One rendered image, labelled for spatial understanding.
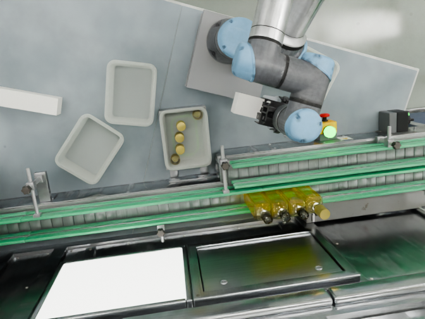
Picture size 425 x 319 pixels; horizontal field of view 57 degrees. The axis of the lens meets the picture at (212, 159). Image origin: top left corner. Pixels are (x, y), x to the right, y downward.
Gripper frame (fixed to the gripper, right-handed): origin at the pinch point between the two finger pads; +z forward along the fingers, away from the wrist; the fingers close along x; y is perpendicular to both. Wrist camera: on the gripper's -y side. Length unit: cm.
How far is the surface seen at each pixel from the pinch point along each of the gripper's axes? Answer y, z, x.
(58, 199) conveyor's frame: 62, 24, 50
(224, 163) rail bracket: 9.1, 8.2, 20.5
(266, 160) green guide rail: -6.5, 14.7, 17.5
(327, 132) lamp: -29.5, 24.1, 3.7
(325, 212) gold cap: -22.4, -7.0, 25.8
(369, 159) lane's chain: -48, 21, 10
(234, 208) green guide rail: -0.7, 17.2, 37.8
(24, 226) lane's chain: 71, 21, 61
